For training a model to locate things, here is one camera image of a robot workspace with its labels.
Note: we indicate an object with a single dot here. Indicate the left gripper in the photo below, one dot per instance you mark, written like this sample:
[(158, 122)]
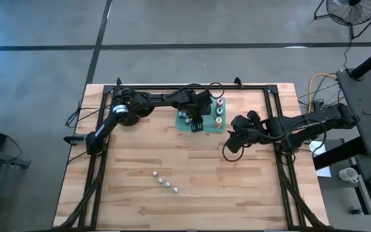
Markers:
[(200, 103)]

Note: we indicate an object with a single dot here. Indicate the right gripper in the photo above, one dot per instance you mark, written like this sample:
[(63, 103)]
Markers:
[(258, 130)]

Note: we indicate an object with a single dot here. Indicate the large green-tipped colouring bottle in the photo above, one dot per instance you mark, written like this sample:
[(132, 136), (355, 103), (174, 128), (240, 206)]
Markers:
[(219, 112)]

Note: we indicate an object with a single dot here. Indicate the large red bottle orange tip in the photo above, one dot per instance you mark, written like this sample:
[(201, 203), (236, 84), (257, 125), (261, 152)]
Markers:
[(219, 103)]

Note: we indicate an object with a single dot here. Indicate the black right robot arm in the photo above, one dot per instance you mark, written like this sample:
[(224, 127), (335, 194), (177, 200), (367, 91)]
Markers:
[(304, 127)]

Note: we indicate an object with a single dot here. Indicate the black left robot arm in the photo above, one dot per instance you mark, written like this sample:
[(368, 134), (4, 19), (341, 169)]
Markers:
[(153, 100)]

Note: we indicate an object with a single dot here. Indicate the green translucent tray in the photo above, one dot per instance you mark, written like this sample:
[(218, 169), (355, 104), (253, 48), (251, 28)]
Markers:
[(179, 125)]

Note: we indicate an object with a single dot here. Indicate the large yellow-tipped colouring bottle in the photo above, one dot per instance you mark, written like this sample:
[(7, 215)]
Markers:
[(218, 123)]

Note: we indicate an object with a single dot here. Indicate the white paper sheet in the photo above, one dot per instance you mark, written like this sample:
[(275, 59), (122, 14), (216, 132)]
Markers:
[(319, 151)]

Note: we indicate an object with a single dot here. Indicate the black power adapter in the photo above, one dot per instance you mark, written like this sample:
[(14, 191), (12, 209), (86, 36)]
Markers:
[(317, 105)]

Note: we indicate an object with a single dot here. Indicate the black desk crossbar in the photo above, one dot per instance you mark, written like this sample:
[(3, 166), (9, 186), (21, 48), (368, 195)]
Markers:
[(337, 154)]

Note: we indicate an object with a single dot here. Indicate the white mug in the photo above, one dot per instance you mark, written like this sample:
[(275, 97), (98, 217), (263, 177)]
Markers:
[(348, 174)]

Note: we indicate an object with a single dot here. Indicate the grey desk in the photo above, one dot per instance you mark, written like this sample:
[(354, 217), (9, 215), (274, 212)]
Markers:
[(366, 93)]

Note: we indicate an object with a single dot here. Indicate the black stand pole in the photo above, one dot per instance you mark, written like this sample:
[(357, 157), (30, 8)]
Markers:
[(370, 61)]

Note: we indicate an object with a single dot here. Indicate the black floor fan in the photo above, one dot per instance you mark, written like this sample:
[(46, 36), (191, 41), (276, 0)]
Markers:
[(356, 13)]

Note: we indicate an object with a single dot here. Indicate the black aluminium frame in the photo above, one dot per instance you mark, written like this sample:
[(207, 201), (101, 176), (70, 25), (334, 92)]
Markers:
[(253, 87)]

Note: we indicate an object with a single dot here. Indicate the black frame clip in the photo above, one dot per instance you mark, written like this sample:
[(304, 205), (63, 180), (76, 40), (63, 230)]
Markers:
[(238, 82), (118, 82)]

